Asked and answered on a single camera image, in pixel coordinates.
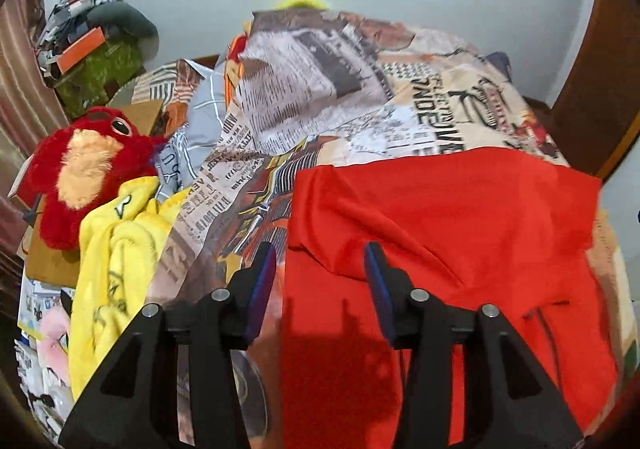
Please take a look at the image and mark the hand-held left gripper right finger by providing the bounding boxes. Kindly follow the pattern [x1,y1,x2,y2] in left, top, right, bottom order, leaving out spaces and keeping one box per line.
[363,241,584,449]

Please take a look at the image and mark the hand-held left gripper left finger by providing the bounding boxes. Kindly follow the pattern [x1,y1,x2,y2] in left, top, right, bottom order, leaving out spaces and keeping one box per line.
[59,241,278,449]

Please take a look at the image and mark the red zip jacket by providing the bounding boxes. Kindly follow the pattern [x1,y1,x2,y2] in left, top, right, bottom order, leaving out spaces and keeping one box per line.
[280,147,621,449]

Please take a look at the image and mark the yellow towel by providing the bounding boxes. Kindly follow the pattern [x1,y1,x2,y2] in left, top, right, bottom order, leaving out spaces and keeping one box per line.
[67,174,192,402]

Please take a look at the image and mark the grey checked pillow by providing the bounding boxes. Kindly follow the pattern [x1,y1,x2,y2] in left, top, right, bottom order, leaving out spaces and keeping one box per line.
[154,60,238,202]

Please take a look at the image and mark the newspaper print duvet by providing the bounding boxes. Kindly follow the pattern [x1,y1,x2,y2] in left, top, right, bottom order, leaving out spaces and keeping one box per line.
[107,9,628,449]

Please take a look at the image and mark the pink plush toy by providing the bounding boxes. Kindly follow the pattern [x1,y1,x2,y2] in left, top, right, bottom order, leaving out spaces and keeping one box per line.
[37,304,72,356]

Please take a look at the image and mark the red plush toy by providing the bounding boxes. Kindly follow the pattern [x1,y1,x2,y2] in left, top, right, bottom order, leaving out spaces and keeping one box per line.
[20,106,168,251]

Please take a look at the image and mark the brown cardboard box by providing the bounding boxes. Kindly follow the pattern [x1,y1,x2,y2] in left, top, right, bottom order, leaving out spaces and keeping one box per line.
[22,206,83,289]

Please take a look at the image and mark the scattered papers and photos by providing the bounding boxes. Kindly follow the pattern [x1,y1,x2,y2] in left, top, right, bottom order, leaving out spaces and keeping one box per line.
[14,274,78,437]

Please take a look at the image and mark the dark blue bag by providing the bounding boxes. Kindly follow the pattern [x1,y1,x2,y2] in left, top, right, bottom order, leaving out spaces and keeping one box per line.
[486,51,517,82]

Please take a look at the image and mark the green patterned cloth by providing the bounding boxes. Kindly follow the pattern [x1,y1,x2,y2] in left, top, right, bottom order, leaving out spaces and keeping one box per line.
[52,40,147,118]

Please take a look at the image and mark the yellow fuzzy headboard item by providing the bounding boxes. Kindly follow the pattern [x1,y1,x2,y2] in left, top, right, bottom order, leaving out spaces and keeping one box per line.
[275,0,331,12]

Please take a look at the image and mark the grey neck pillow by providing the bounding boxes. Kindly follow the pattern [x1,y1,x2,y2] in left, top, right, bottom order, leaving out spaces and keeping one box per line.
[86,3,161,60]

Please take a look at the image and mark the wooden room door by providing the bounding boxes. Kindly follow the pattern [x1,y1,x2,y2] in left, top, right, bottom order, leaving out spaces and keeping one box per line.
[547,0,640,182]

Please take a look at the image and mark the orange box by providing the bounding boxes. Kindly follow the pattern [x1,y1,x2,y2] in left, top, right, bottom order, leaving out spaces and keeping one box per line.
[54,26,107,74]

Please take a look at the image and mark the striped brown curtain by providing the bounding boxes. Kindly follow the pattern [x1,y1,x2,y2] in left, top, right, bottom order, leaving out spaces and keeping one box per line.
[0,0,73,290]

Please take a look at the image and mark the pile of bags and packets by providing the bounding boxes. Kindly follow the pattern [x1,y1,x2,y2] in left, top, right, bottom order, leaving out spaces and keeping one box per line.
[37,0,130,80]

